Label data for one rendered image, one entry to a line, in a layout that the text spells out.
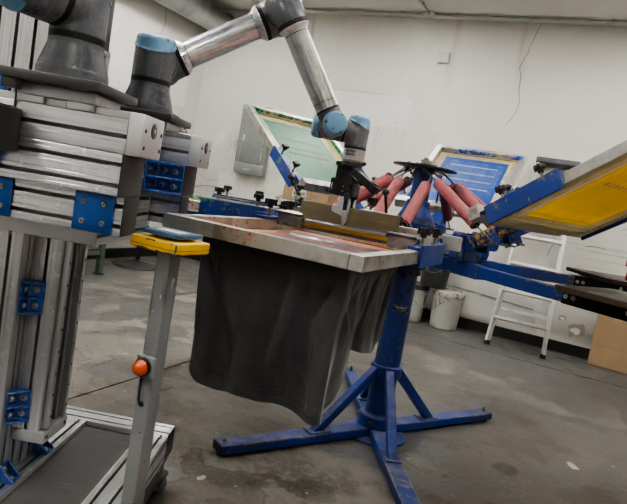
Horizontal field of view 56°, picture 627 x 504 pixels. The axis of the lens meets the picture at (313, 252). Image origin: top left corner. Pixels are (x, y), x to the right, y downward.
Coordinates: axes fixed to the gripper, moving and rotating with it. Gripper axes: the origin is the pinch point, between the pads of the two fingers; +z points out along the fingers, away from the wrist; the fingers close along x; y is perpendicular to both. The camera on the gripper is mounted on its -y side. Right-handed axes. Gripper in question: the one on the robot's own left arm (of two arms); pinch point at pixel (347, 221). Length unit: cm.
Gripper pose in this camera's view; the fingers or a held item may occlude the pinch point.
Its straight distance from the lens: 202.6
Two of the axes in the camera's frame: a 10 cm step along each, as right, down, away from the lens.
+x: -4.2, 0.2, -9.1
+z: -1.8, 9.8, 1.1
